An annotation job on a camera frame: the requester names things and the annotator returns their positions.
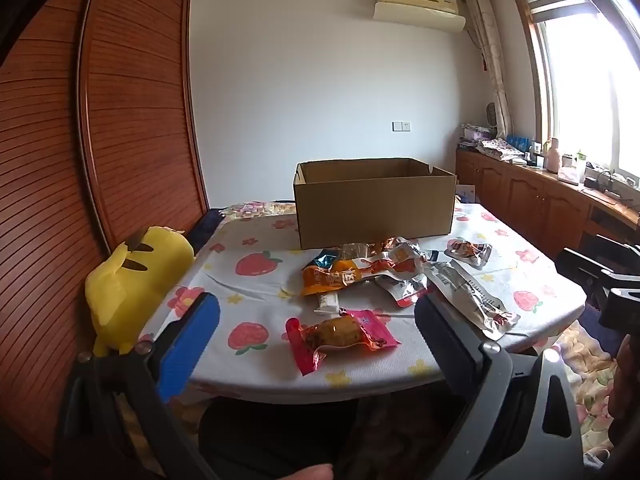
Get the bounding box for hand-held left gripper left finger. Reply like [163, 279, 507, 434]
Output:
[52, 291, 222, 480]

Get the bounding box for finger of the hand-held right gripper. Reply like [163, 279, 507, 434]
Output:
[556, 245, 640, 308]
[597, 287, 640, 329]

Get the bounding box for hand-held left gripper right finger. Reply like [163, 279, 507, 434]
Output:
[414, 292, 586, 480]

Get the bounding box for long silver snack packet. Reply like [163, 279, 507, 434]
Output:
[425, 260, 521, 342]

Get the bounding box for white and red snack packet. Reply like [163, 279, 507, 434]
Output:
[375, 275, 433, 308]

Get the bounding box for silver and orange snack packet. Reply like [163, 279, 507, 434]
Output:
[444, 238, 493, 267]

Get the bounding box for white and orange snack packet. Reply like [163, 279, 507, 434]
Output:
[380, 236, 441, 273]

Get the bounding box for small white candy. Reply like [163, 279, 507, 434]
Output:
[313, 292, 341, 315]

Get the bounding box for copper foil snack packet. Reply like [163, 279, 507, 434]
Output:
[340, 242, 383, 261]

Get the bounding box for blue foil candy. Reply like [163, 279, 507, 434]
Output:
[312, 251, 346, 271]

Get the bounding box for brown cardboard box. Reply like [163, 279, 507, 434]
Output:
[293, 157, 457, 250]

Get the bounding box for person's right forearm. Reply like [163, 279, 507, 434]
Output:
[607, 332, 640, 458]

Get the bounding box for person's left hand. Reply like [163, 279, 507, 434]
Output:
[287, 464, 335, 480]

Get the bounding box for black device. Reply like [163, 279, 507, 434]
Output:
[584, 172, 621, 193]

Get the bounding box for strawberry print tablecloth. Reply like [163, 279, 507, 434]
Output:
[137, 202, 587, 406]

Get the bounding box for floral blanket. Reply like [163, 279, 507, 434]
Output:
[550, 320, 631, 466]

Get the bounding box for yellow plush toy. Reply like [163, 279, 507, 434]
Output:
[84, 226, 196, 357]

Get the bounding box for wooden cabinet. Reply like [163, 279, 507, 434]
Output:
[455, 147, 640, 261]

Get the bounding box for person's dark trousers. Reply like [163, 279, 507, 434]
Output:
[199, 395, 451, 480]

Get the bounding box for navy blue blanket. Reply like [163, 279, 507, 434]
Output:
[187, 207, 226, 253]

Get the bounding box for patterned folded cloth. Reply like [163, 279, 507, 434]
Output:
[477, 137, 526, 162]

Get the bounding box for pastel print pillow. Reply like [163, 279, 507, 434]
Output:
[220, 201, 298, 218]

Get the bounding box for window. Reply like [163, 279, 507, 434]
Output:
[510, 0, 640, 186]

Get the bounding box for stack of purple boxes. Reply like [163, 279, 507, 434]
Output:
[459, 122, 496, 148]

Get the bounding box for wooden slatted wardrobe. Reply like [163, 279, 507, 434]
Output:
[0, 0, 211, 461]

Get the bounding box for patterned curtain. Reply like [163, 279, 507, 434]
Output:
[465, 0, 513, 141]

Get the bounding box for wall air conditioner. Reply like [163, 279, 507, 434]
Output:
[372, 0, 467, 35]

